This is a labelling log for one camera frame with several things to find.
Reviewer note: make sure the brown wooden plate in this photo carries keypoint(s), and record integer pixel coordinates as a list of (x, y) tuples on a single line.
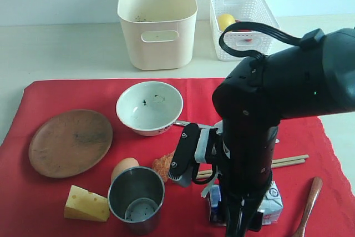
[(70, 143)]

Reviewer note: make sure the yellow lemon with sticker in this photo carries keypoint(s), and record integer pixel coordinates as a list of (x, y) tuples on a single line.
[(225, 20)]

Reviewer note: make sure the red toy sausage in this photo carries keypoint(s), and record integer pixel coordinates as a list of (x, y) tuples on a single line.
[(243, 30)]

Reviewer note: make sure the yellow toy cheese wedge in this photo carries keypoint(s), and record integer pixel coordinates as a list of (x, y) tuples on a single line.
[(84, 205)]

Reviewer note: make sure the white perforated plastic basket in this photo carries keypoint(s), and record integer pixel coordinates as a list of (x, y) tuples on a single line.
[(243, 10)]

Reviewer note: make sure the brown egg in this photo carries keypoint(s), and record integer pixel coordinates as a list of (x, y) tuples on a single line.
[(123, 165)]

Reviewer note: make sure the white ceramic bowl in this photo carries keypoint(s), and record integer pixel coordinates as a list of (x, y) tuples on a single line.
[(149, 108)]

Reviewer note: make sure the stainless steel cup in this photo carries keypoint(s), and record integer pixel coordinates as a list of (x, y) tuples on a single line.
[(135, 197)]

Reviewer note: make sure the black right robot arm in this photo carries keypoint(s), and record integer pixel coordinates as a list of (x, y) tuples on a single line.
[(313, 76)]

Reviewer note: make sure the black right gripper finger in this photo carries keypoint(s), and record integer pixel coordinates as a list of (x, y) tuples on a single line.
[(233, 216), (256, 222)]

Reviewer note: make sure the cream plastic bin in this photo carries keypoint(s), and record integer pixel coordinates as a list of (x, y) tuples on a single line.
[(159, 34)]

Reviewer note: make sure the brown wooden spoon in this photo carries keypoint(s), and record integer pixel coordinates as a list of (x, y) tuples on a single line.
[(315, 189)]

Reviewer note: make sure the silver table knife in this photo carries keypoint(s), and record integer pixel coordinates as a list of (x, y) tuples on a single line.
[(181, 123)]

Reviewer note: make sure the blue white milk carton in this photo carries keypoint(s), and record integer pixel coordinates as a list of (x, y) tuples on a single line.
[(271, 205)]

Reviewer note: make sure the upper wooden chopstick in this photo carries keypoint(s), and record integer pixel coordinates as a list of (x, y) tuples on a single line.
[(291, 158)]

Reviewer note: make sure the red tablecloth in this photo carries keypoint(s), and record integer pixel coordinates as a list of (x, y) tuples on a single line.
[(33, 205)]

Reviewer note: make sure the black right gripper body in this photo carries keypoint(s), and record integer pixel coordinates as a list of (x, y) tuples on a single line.
[(250, 199)]

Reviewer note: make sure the orange fried chicken piece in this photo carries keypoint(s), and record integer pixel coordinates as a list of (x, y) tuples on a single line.
[(162, 165)]

